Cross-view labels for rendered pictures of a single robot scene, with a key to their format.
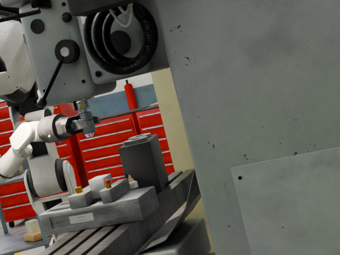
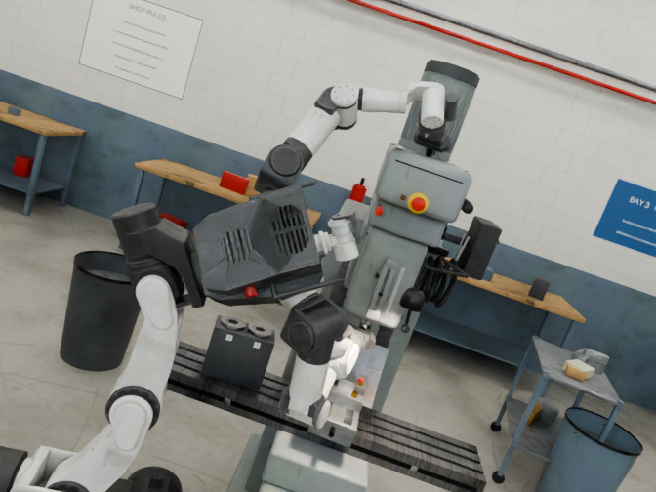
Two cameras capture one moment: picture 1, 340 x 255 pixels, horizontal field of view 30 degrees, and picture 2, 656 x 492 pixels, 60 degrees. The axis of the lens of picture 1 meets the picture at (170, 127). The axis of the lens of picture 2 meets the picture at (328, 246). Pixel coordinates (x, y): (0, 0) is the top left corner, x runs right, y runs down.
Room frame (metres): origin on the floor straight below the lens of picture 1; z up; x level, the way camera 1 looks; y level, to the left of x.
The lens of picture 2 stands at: (2.74, 2.03, 1.93)
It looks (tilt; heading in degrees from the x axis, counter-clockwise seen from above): 13 degrees down; 254
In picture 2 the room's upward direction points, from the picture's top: 19 degrees clockwise
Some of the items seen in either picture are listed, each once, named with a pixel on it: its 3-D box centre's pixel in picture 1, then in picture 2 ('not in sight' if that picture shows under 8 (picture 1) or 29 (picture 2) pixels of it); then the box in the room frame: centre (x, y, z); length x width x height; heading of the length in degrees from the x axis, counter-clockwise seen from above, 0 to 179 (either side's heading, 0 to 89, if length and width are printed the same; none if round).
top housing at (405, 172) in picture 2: not in sight; (419, 179); (1.98, 0.24, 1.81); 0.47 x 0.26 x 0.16; 72
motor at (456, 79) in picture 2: not in sight; (437, 111); (1.91, 0.01, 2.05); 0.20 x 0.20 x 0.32
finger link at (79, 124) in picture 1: (79, 124); not in sight; (1.96, 0.27, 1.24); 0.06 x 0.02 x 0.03; 55
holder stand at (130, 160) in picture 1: (143, 163); (239, 349); (2.37, 0.13, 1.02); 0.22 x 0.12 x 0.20; 173
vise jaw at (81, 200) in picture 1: (87, 195); (342, 396); (2.00, 0.31, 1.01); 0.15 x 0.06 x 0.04; 160
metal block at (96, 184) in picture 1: (101, 185); (346, 385); (1.98, 0.25, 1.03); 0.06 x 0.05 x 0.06; 160
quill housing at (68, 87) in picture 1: (69, 48); (385, 272); (1.99, 0.25, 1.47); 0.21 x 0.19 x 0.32; 162
